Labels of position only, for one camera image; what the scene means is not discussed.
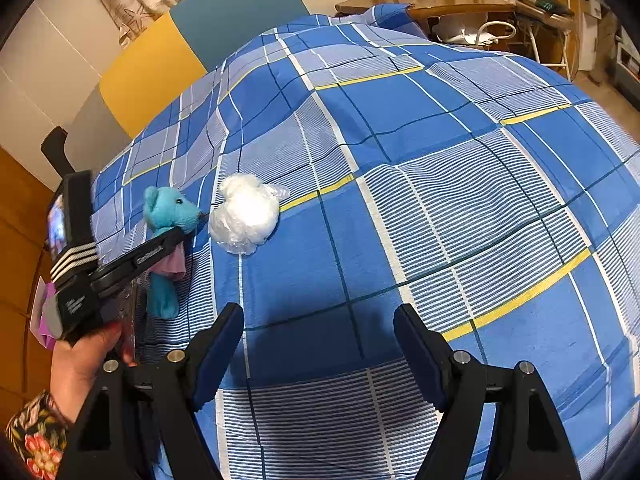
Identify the teal teddy bear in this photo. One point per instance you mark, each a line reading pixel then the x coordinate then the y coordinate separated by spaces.
pixel 167 207

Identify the person's left forearm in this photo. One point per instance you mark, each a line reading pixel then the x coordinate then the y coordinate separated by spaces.
pixel 37 440

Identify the white plush in plastic bag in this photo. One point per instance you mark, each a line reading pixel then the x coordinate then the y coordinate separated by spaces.
pixel 245 215

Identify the black bracket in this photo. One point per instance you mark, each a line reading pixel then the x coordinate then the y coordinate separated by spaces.
pixel 56 152

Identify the wooden wardrobe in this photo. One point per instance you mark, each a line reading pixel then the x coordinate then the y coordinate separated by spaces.
pixel 20 240

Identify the wooden table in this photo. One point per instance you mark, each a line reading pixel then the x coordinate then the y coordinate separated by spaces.
pixel 440 2

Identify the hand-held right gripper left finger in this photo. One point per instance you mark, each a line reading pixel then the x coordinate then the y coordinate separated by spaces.
pixel 207 375

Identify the person's left hand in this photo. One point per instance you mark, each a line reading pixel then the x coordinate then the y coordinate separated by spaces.
pixel 82 365

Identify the white metal chair frame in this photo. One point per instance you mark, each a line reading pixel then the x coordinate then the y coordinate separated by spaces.
pixel 545 35

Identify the yellow headboard panel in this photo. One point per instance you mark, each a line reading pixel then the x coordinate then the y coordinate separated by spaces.
pixel 150 70

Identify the blue plaid pillow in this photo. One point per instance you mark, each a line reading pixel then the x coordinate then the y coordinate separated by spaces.
pixel 385 17

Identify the purple soft item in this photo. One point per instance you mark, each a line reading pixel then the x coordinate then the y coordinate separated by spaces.
pixel 45 325

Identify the grey headboard panel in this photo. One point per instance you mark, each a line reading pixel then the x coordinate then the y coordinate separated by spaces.
pixel 97 125

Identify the teal headboard panel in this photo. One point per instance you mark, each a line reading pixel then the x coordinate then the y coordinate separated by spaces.
pixel 235 10

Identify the blue plaid bedsheet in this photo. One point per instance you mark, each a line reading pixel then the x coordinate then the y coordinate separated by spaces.
pixel 400 110

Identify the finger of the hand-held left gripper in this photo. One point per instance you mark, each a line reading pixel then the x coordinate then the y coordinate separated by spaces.
pixel 142 257

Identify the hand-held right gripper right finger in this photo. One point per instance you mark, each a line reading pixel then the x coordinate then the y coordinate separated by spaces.
pixel 430 365

